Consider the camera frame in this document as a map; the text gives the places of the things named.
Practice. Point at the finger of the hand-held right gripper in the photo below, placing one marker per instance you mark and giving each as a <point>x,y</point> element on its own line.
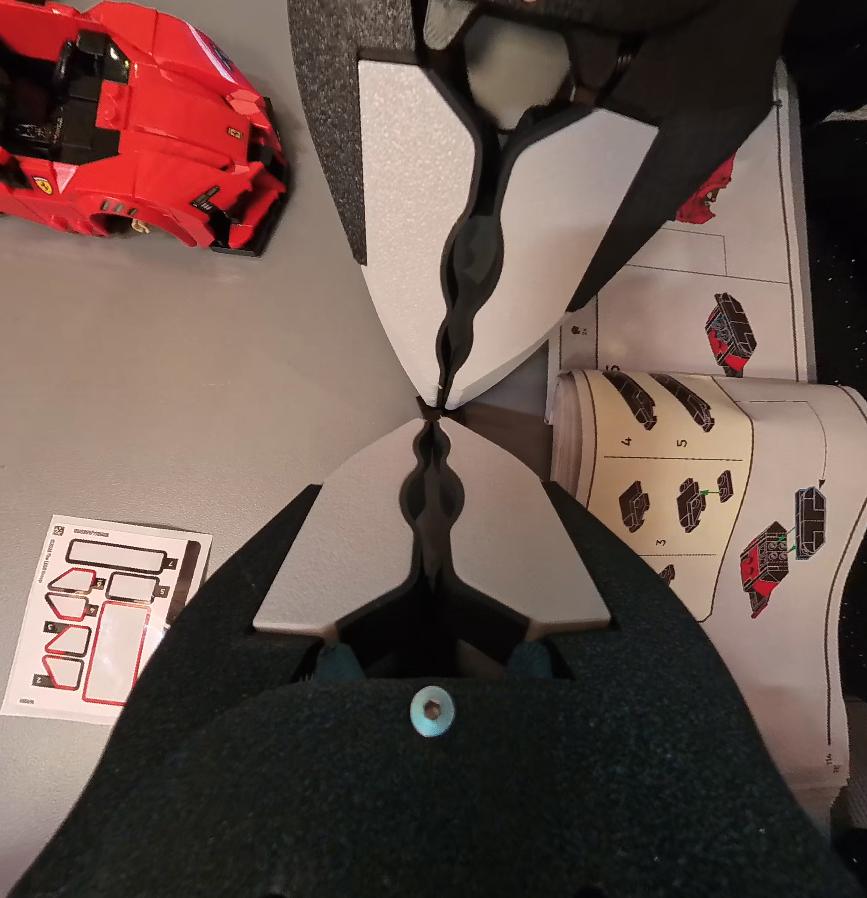
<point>405,196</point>
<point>567,210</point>

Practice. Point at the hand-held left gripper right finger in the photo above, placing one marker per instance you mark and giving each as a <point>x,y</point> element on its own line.
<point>525,554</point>

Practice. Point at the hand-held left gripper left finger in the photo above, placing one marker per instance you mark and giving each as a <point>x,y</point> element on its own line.
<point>335,554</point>

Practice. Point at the red lego car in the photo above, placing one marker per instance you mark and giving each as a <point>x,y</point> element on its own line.
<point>167,84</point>

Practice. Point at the lego instruction booklet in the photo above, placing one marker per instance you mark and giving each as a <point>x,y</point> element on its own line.
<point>777,456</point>

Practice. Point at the person's black sweater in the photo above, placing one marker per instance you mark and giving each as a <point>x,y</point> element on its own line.
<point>847,280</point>

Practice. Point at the white sticker sheet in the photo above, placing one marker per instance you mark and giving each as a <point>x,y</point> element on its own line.
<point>69,631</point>

